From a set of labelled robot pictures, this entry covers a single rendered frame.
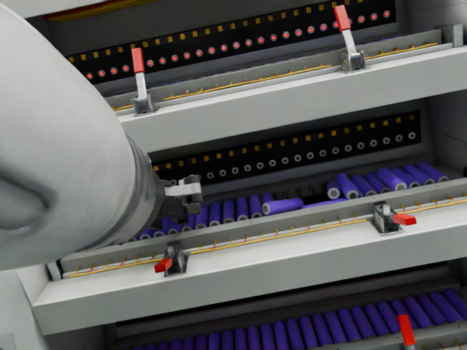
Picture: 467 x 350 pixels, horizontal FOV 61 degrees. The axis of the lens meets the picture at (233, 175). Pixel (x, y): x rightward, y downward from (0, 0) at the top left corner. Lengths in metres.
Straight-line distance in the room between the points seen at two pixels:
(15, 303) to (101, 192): 0.40
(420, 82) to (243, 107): 0.22
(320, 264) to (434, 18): 0.40
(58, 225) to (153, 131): 0.34
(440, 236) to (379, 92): 0.19
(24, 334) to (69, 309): 0.06
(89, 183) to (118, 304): 0.37
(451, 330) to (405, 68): 0.35
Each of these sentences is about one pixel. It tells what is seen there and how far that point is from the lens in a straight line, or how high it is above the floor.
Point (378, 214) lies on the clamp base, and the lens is 0.51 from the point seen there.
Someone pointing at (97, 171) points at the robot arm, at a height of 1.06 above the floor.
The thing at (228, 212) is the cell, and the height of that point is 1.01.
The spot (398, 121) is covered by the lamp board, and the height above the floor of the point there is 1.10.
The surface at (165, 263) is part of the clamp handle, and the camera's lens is 0.44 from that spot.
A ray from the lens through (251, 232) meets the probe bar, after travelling 0.53.
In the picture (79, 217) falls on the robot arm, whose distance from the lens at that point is 0.18.
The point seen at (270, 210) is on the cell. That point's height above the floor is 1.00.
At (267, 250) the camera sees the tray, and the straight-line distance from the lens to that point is 0.50.
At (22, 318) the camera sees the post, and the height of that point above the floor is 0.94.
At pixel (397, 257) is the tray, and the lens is 0.52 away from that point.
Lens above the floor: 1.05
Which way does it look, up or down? 1 degrees up
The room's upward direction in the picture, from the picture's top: 11 degrees counter-clockwise
